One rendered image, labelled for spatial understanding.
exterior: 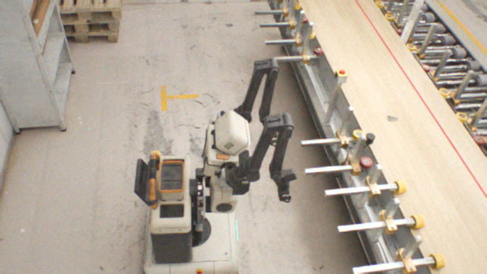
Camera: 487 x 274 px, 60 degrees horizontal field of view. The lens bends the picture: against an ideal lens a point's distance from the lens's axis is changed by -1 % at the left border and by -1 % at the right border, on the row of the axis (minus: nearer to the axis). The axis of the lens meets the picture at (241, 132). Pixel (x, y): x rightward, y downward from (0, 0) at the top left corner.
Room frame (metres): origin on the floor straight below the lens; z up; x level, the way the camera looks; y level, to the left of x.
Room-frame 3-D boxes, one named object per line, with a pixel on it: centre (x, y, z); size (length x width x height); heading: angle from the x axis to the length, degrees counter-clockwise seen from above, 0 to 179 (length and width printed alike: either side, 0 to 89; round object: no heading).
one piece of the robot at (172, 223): (1.56, 0.37, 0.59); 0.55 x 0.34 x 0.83; 9
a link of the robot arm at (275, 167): (1.43, -0.21, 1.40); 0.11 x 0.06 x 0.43; 10
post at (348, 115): (2.12, -0.72, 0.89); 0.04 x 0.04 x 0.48; 14
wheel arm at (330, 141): (2.06, -0.64, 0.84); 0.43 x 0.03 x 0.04; 104
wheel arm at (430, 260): (1.10, -0.90, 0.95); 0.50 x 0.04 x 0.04; 104
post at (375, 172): (1.64, -0.83, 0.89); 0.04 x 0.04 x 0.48; 14
